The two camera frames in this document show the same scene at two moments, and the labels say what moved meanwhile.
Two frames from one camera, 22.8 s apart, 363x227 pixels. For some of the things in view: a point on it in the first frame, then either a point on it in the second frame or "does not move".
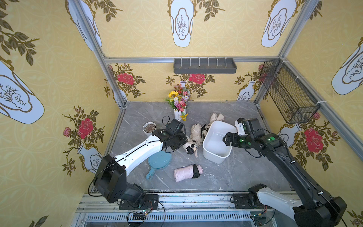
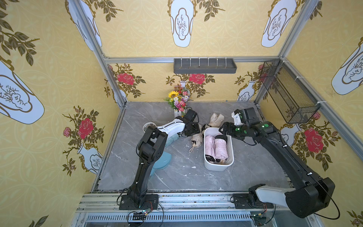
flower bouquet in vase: (179, 100) does not move
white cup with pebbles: (148, 127) does not move
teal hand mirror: (157, 161) does not move
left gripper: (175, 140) to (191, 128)
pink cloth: (190, 171) to (220, 150)
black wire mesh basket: (287, 92) does not move
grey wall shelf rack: (204, 65) does not move
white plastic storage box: (215, 150) to (215, 131)
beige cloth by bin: (214, 117) does not move
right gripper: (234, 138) to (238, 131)
